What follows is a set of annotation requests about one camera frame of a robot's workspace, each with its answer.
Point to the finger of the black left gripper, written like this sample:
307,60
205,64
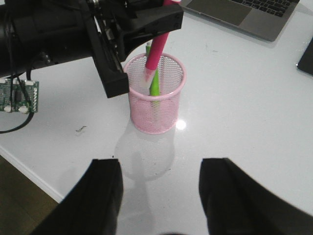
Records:
114,79
147,24

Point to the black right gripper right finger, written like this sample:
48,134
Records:
235,204

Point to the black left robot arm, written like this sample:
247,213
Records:
6,32

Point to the black mouse pad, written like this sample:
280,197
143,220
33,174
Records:
306,62

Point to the green circuit board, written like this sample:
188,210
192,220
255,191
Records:
12,98

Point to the pink highlighter pen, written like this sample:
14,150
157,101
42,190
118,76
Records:
157,47

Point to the green highlighter pen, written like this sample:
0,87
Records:
154,87

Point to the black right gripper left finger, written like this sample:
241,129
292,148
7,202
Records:
92,206

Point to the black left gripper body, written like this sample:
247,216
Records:
49,32

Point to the grey laptop computer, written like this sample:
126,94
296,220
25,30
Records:
262,18

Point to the pink mesh pen holder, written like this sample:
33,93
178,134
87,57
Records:
155,114

